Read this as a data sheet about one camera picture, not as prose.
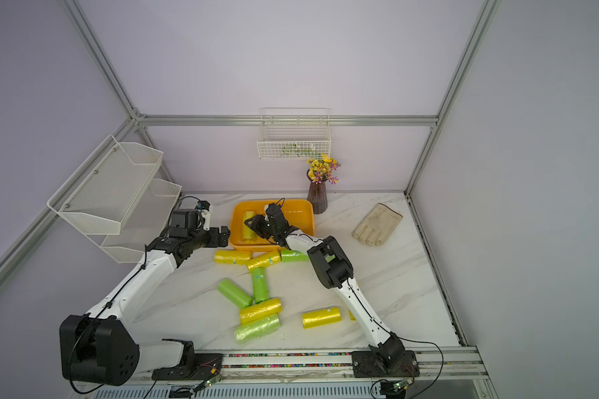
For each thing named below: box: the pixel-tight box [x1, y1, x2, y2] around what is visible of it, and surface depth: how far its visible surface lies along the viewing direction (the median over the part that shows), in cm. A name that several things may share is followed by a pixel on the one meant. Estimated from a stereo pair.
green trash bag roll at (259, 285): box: [251, 266, 269, 305], surface depth 89 cm
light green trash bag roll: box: [233, 313, 282, 345], surface depth 79 cm
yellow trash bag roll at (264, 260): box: [247, 250, 283, 273], surface depth 95 cm
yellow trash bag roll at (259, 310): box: [239, 298, 283, 325], surface depth 83 cm
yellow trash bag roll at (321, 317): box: [301, 307, 342, 330], surface depth 81 cm
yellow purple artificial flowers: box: [306, 153, 342, 185], surface depth 97 cm
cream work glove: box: [351, 202, 404, 247], surface depth 109 cm
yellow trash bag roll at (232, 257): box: [213, 249, 253, 266], surface depth 95 cm
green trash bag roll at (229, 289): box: [216, 278, 253, 309], surface depth 88 cm
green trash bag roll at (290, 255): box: [281, 249, 311, 263], surface depth 95 cm
